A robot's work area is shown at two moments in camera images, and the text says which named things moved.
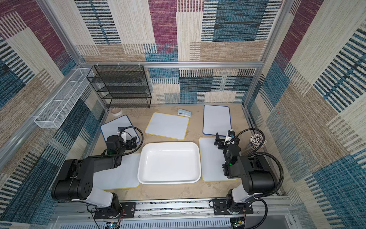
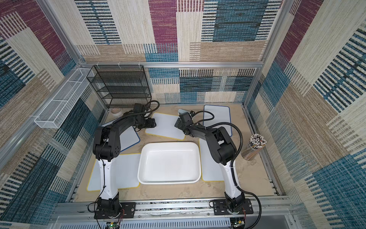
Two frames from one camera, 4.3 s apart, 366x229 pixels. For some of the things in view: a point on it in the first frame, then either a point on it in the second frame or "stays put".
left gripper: (130, 147) -> (152, 124)
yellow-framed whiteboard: (169, 126) stays put
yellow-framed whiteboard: (212, 159) stays put
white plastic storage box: (169, 162) stays put
